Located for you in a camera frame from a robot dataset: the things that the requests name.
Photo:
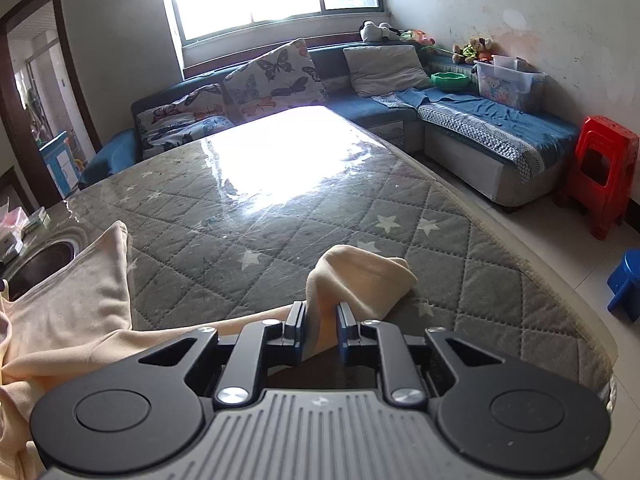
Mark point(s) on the blue white small cabinet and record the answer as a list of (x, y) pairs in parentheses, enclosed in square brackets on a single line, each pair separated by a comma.
[(61, 164)]

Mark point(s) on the green plastic bowl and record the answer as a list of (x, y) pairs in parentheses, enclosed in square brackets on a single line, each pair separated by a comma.
[(450, 81)]

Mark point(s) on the butterfly pillow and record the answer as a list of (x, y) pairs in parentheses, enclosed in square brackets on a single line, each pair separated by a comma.
[(278, 80), (200, 113)]

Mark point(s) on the round black induction cooktop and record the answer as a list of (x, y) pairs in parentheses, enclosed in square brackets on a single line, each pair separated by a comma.
[(41, 260)]

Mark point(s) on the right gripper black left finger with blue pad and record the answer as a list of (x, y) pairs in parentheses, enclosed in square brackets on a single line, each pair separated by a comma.
[(247, 356)]

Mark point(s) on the grey quilted star table cover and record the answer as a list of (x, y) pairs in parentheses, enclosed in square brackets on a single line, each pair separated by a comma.
[(233, 224)]

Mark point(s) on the red plastic stool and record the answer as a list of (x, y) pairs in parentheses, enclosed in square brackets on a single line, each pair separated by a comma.
[(601, 172)]

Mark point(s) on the left butterfly pillow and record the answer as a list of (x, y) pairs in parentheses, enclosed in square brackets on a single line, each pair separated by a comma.
[(200, 113)]

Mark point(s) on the clear plastic storage box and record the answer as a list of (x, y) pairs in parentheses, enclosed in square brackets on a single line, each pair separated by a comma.
[(509, 82)]

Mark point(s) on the blue corner sofa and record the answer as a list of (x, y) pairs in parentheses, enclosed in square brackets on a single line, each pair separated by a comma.
[(505, 170)]

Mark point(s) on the blue plastic stool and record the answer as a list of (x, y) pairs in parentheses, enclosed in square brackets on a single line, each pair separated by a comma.
[(624, 282)]

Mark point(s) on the right butterfly pillow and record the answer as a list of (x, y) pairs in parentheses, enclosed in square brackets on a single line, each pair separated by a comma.
[(278, 80)]

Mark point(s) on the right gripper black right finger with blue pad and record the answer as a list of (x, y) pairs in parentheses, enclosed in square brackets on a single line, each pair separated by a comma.
[(383, 348)]

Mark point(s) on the panda plush toy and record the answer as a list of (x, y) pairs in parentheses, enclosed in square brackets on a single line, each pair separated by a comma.
[(371, 32)]

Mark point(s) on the pink tissue box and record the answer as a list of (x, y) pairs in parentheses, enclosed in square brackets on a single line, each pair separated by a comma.
[(12, 225)]

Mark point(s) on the cream sweatshirt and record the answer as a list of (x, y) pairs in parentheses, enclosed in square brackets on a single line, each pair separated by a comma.
[(79, 320)]

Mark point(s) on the blue blanket on sofa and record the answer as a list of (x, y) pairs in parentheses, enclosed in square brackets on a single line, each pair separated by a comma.
[(552, 137)]

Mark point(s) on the grey plain cushion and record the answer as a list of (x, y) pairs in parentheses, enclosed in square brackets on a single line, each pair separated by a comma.
[(378, 70)]

